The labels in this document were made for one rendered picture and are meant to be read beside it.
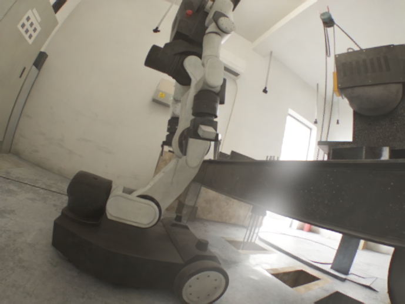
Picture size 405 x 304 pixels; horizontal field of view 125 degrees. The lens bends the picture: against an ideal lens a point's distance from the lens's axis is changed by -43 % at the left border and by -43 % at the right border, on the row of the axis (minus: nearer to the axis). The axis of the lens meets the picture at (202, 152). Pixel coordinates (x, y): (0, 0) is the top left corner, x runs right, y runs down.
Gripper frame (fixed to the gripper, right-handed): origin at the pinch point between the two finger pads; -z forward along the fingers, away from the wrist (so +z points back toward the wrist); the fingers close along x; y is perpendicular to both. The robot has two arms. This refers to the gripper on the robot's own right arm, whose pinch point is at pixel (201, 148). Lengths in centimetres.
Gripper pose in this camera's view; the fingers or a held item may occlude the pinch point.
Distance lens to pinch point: 60.4
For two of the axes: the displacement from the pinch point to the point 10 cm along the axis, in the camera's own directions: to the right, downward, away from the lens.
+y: -3.7, 0.3, 9.3
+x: 9.2, 1.2, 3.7
